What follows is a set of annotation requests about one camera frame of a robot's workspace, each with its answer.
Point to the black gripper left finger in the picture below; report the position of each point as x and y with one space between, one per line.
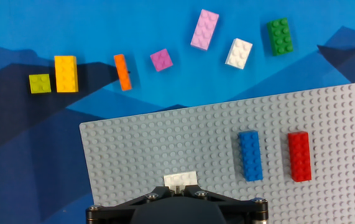
115 213

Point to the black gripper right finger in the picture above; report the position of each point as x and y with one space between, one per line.
242 213

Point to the blue Lego brick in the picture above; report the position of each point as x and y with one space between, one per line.
250 155

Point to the large white Lego plate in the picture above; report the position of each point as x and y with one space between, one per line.
180 178

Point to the red Lego brick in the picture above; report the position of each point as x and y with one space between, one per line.
299 156

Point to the grey Lego baseplate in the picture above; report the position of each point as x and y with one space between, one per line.
196 140

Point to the small white Lego brick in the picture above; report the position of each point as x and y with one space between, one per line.
238 53

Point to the orange Lego brick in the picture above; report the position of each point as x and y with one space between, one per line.
122 72

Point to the yellow Lego brick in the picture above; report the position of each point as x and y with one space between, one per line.
66 74

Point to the lime green Lego brick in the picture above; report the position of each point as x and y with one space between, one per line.
40 83

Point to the small magenta Lego brick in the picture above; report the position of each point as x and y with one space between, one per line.
161 60

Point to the light pink Lego brick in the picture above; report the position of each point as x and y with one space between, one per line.
204 29

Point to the blue mountain print tablecloth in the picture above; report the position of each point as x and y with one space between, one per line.
164 25

